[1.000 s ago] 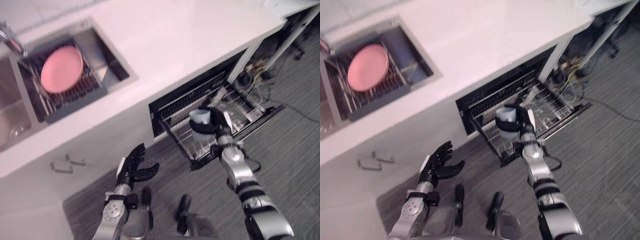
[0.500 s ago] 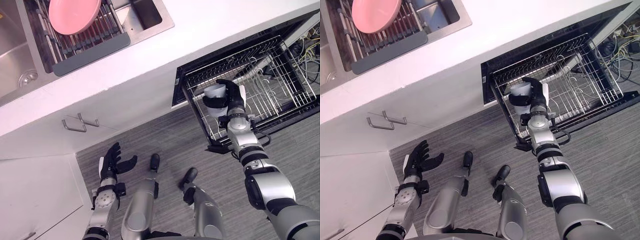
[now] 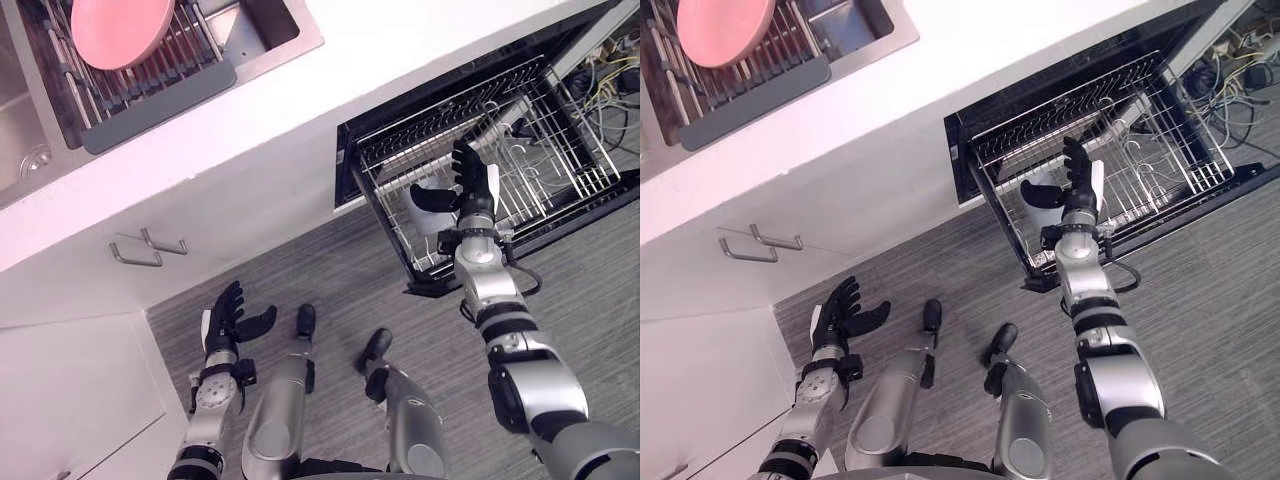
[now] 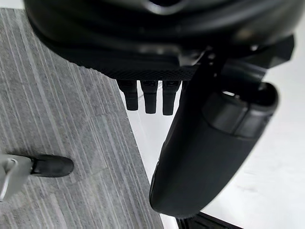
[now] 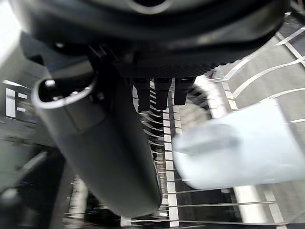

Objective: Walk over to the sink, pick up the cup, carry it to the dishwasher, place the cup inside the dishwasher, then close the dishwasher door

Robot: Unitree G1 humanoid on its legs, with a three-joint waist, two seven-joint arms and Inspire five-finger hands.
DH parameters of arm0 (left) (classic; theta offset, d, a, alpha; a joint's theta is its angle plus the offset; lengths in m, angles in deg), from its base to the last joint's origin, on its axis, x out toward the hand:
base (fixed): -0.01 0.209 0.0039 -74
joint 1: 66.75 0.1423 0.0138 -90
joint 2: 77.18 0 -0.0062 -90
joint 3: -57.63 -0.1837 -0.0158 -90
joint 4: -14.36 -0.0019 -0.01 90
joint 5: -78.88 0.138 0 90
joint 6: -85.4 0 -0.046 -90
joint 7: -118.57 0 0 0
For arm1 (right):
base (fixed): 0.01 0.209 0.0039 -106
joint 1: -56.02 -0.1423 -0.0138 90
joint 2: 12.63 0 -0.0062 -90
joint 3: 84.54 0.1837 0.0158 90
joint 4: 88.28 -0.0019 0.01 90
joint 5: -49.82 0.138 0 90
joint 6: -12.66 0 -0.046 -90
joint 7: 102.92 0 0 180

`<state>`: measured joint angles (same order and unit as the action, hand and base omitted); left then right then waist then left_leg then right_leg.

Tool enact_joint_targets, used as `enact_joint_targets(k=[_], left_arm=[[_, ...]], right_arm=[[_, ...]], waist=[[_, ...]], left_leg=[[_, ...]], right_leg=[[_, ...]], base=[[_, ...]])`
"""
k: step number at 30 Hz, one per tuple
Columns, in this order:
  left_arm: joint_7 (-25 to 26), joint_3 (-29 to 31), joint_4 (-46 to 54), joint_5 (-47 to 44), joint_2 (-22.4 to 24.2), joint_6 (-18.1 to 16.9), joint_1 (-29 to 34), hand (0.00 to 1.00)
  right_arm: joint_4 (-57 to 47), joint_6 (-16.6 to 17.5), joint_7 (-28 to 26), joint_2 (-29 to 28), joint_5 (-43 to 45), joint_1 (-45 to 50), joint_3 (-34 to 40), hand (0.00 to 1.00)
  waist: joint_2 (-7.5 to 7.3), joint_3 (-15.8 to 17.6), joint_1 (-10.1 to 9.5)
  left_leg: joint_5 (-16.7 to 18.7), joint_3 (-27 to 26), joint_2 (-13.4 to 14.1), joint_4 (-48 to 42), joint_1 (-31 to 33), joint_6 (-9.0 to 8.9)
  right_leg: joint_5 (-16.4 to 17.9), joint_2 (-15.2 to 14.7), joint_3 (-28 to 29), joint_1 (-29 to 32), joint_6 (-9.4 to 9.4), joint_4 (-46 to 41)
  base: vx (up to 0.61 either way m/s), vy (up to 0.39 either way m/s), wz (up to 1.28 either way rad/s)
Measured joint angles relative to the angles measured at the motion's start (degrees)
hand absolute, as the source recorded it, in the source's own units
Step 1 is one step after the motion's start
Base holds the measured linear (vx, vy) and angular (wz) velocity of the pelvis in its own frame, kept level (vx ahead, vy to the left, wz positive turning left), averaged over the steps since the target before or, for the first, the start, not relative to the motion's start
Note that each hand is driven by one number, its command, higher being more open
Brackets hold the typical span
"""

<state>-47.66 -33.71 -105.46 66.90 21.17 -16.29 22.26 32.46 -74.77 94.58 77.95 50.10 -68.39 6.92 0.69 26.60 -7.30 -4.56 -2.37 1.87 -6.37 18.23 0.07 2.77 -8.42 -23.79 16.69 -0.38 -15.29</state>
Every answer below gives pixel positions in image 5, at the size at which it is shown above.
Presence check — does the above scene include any pale blue cup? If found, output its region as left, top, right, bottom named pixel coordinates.
left=172, top=99, right=305, bottom=189

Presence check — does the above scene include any white wire dishwasher rack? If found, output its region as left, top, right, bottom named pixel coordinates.
left=66, top=11, right=305, bottom=229

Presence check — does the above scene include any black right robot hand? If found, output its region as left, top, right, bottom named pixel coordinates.
left=20, top=0, right=290, bottom=218

